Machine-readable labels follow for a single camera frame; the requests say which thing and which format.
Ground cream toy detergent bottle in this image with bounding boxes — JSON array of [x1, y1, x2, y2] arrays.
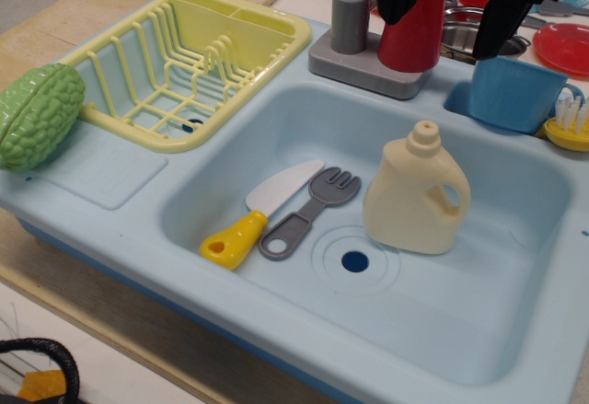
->
[[363, 121, 471, 255]]

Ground light blue toy sink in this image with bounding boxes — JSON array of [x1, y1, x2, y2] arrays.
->
[[1, 21, 588, 403]]

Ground yellow plastic drying rack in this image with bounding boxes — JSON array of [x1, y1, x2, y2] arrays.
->
[[62, 0, 312, 153]]

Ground steel pot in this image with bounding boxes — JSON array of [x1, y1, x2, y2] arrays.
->
[[441, 6, 531, 64]]

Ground red plastic cup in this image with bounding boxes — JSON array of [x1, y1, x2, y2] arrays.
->
[[377, 0, 445, 73]]

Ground grey toy spatula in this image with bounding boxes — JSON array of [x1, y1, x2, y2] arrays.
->
[[521, 0, 589, 29]]

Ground blue plastic cup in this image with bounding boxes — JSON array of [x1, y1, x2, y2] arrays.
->
[[467, 56, 585, 134]]

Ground red plastic plate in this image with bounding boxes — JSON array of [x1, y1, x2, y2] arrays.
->
[[532, 23, 588, 76]]

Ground grey toy faucet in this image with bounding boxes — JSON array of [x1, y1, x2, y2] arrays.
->
[[308, 0, 429, 100]]

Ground yellow dish brush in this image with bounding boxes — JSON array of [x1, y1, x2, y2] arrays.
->
[[535, 97, 589, 153]]

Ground grey toy fork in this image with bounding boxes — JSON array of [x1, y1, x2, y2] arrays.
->
[[259, 167, 362, 261]]

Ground green bumpy toy vegetable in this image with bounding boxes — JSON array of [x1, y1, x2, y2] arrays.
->
[[1, 63, 86, 171]]

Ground yellow tape piece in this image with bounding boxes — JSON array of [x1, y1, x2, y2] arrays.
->
[[17, 370, 66, 402]]

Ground toy knife yellow handle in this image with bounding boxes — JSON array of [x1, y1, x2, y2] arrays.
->
[[199, 159, 325, 271]]

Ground black braided cable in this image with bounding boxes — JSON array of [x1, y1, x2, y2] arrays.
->
[[0, 337, 81, 404]]

